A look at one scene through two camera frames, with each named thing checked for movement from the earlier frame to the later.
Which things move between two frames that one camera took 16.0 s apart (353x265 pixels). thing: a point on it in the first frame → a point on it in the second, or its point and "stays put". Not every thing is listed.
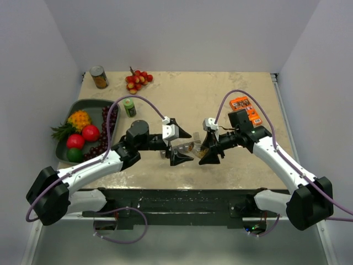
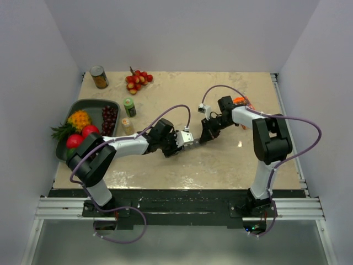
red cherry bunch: [134, 83] stays put
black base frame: [162, 207] stays put
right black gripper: [212, 157] → [208, 133]
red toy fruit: [75, 141] stays put
